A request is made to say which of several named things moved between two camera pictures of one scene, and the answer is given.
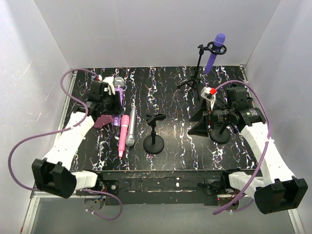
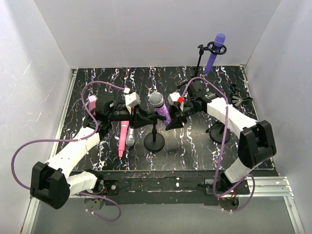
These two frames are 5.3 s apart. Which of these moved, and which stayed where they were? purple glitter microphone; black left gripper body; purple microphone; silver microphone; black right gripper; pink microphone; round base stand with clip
Moved: purple glitter microphone; black right gripper; black left gripper body
Stayed: pink microphone; round base stand with clip; purple microphone; silver microphone
